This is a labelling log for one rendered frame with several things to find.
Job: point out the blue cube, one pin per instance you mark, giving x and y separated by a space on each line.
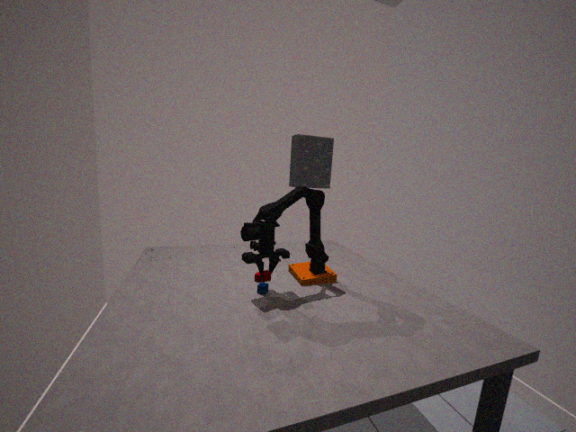
262 288

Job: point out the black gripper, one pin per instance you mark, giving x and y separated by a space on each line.
266 249

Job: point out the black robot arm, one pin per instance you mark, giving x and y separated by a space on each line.
271 212

